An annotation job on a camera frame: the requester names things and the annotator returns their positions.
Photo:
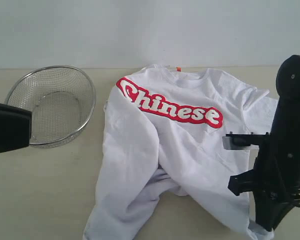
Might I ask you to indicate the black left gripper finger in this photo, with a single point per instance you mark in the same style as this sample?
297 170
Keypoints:
15 128

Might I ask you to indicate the round metal mesh basket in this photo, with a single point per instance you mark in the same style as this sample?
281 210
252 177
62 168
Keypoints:
61 99

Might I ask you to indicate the white t-shirt red lettering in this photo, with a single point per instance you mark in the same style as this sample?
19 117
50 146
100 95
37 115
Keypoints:
163 132

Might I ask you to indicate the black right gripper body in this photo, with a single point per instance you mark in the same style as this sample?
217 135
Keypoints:
277 173

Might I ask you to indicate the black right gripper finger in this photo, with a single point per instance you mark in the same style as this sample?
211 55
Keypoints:
244 182
270 209

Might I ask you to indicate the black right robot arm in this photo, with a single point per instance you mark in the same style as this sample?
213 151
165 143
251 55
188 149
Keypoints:
286 121

